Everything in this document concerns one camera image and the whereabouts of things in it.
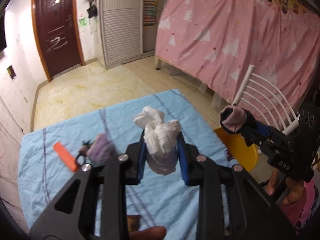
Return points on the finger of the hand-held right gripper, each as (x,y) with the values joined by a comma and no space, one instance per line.
(263,129)
(251,136)

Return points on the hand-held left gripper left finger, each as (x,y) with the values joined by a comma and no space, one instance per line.
(141,160)

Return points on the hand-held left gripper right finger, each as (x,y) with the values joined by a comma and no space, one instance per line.
(182,162)

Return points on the yellow plastic bin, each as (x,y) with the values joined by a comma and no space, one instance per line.
(237,147)

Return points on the pink black sock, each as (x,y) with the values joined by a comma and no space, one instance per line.
(233,122)

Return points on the white plastic bag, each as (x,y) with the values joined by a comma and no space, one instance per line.
(160,140)

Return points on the person's right hand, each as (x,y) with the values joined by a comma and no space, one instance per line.
(293,192)

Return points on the person's left hand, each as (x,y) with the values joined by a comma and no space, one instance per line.
(147,233)

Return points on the purple cloth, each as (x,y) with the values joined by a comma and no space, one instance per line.
(100,148)

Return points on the light blue bed sheet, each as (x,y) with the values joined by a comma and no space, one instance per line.
(120,120)

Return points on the pink clothing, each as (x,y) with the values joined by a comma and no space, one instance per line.
(305,205)

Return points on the black scissors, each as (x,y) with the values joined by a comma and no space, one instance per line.
(86,143)

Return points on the white metal chair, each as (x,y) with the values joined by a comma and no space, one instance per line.
(250,72)

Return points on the black packet gold print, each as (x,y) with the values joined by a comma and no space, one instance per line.
(133,222)

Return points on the orange flat box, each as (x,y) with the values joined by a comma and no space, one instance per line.
(65,155)

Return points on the pink printed bed curtain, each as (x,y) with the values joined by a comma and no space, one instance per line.
(225,30)

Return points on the white louvered wardrobe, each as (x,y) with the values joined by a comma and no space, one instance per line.
(120,30)

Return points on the coloured grid poster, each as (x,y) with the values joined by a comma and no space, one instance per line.
(150,10)

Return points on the dark brown door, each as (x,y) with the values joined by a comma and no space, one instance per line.
(55,30)

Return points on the small black hanging bag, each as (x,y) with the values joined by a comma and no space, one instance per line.
(92,11)

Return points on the dark wall panel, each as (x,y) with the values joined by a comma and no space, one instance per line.
(11,72)

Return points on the black wall television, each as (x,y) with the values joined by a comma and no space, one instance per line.
(2,35)

